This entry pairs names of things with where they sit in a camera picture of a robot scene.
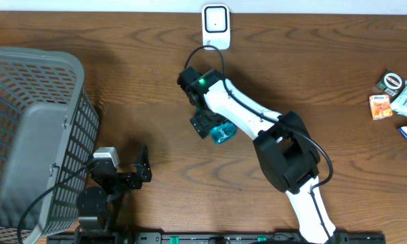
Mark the green square box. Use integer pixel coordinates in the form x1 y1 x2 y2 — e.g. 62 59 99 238
377 70 405 98

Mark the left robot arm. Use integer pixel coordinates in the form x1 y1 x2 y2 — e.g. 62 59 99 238
74 146 152 243

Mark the white barcode scanner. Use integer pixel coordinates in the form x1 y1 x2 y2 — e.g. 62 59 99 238
201 4 231 50

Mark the orange small packet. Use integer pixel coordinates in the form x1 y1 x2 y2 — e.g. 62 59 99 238
369 94 393 120

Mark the grey plastic basket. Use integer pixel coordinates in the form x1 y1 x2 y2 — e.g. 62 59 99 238
0 46 100 243

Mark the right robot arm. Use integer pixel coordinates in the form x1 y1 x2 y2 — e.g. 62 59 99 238
177 66 336 243

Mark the teal mouthwash bottle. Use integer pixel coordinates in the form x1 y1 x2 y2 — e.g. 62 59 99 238
209 121 237 144

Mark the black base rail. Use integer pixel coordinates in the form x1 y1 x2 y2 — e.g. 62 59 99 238
47 231 387 244

